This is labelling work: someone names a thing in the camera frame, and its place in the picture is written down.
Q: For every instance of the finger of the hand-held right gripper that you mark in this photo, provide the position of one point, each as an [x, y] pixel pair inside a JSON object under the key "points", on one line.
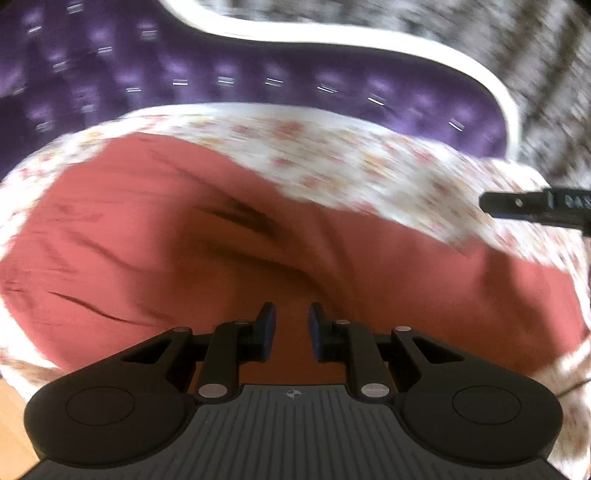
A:
{"points": [[512, 203]]}

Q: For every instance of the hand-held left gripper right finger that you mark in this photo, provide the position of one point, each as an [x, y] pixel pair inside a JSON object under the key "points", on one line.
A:
{"points": [[315, 333]]}

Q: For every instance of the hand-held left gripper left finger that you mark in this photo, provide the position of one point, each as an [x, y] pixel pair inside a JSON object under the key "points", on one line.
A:
{"points": [[268, 333]]}

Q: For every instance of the red pants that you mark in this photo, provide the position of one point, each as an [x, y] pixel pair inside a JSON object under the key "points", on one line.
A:
{"points": [[138, 230]]}

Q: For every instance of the floral fabric laundry basket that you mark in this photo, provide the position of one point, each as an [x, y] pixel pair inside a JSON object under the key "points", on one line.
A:
{"points": [[332, 152]]}

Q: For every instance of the purple tufted headboard white frame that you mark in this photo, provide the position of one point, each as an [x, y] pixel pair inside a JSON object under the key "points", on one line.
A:
{"points": [[231, 60]]}

